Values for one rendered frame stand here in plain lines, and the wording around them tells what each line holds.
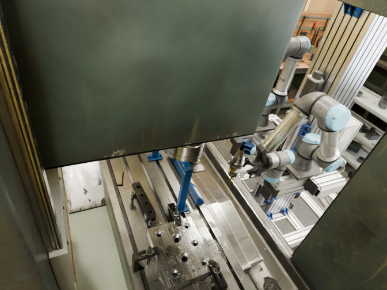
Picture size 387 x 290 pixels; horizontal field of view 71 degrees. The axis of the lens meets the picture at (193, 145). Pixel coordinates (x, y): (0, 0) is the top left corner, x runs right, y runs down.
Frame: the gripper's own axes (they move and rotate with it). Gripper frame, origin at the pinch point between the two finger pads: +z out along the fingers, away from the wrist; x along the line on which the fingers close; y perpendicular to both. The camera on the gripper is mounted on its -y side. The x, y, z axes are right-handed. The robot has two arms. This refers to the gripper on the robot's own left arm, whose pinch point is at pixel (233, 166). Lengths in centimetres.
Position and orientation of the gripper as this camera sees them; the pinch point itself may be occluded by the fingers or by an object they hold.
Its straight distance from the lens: 122.3
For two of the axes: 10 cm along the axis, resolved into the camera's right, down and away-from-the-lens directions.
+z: -8.9, 1.5, -4.2
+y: -1.7, 7.6, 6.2
